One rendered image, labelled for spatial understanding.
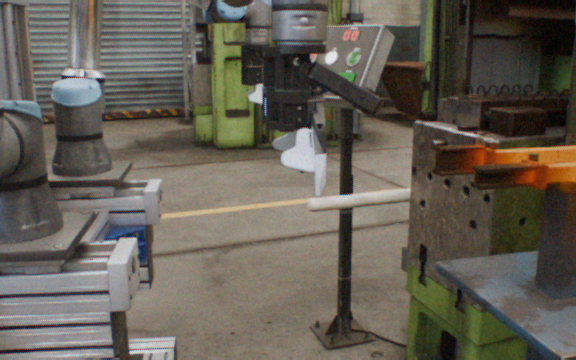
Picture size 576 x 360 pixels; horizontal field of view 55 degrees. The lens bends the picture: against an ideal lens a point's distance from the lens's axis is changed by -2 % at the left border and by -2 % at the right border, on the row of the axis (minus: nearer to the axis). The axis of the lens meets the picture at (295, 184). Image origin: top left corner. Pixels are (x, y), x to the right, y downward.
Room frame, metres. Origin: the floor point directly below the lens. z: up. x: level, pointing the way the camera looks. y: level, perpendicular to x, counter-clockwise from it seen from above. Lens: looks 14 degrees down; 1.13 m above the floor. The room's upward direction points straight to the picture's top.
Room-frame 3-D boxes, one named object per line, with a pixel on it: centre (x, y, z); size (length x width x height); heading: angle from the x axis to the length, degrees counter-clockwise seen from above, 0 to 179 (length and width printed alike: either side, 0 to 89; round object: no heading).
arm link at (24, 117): (0.94, 0.49, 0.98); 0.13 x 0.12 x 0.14; 179
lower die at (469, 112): (1.65, -0.65, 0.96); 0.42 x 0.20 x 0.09; 110
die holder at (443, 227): (1.60, -0.68, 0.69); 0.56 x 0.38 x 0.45; 110
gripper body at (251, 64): (1.69, 0.12, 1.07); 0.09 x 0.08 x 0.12; 97
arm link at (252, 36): (1.69, 0.11, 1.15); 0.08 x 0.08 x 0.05
